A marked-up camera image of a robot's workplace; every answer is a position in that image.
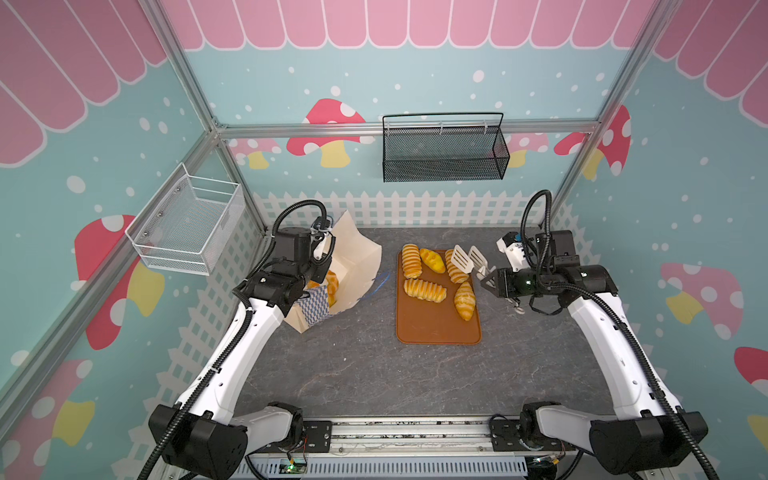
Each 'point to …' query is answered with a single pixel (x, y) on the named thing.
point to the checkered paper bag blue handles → (357, 262)
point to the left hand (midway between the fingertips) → (314, 257)
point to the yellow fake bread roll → (457, 275)
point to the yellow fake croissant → (433, 260)
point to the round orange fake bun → (332, 286)
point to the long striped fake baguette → (465, 300)
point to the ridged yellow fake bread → (411, 261)
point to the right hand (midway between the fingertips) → (490, 281)
